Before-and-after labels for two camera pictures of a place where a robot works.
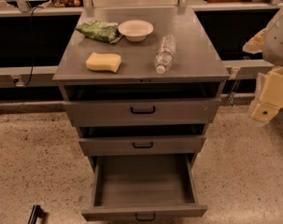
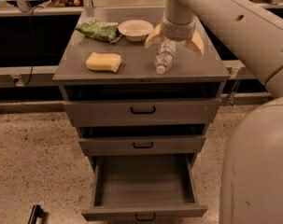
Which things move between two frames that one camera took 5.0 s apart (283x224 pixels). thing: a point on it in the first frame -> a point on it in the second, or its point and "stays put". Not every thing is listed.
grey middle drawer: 142,145 stays put
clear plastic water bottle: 165,52 stays put
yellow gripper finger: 255,44 -> 154,35
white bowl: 135,30 stays put
